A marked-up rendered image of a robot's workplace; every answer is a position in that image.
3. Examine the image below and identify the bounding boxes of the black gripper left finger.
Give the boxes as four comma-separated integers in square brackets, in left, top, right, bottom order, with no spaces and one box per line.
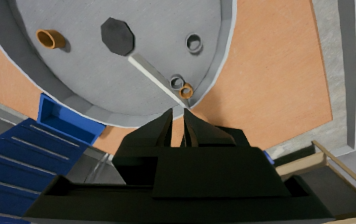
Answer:
[119,108,173,147]

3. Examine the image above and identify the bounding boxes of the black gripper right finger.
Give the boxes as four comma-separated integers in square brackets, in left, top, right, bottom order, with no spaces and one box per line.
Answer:
[183,108,237,147]

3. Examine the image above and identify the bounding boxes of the blue open box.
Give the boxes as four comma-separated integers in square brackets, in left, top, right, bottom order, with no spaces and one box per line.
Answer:
[37,92,106,146]

